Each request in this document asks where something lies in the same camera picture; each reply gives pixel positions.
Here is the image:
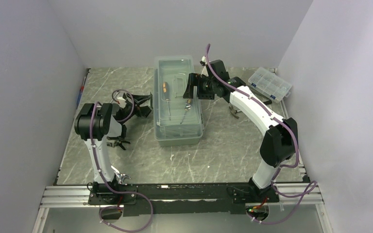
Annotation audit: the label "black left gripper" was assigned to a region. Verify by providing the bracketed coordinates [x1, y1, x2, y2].
[120, 93, 156, 124]

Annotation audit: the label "black yellow pliers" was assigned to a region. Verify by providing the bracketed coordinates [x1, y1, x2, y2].
[106, 136, 131, 150]

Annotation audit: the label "aluminium frame rail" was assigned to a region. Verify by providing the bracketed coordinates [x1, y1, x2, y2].
[41, 183, 324, 208]

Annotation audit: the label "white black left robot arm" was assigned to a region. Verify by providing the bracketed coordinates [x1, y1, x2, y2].
[74, 91, 153, 204]

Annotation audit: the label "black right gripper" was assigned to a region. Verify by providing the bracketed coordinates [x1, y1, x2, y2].
[182, 73, 217, 100]

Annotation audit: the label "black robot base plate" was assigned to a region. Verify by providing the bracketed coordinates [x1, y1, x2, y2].
[88, 182, 279, 216]

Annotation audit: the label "green toolbox carry handle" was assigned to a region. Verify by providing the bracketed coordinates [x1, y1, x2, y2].
[173, 73, 188, 98]

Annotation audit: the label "red blue tool at wall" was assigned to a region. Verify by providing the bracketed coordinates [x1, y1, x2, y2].
[76, 68, 90, 107]

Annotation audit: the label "clear compartment organizer box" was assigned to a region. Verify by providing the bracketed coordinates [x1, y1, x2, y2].
[248, 67, 292, 102]

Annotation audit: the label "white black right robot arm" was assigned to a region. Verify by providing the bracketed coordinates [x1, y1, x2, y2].
[183, 60, 299, 201]

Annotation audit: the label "green toolbox base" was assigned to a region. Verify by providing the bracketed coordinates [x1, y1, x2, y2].
[155, 131, 203, 147]

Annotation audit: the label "large silver open-end wrench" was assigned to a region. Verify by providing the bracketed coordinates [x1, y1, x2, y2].
[111, 165, 131, 185]

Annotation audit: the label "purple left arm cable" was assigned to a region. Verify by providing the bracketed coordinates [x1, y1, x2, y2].
[89, 89, 154, 233]

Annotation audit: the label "yellow black stubby screwdriver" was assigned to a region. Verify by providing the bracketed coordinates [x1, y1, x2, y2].
[180, 99, 192, 124]

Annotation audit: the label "long yellow black screwdriver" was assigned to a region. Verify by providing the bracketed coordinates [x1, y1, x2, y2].
[162, 82, 171, 120]

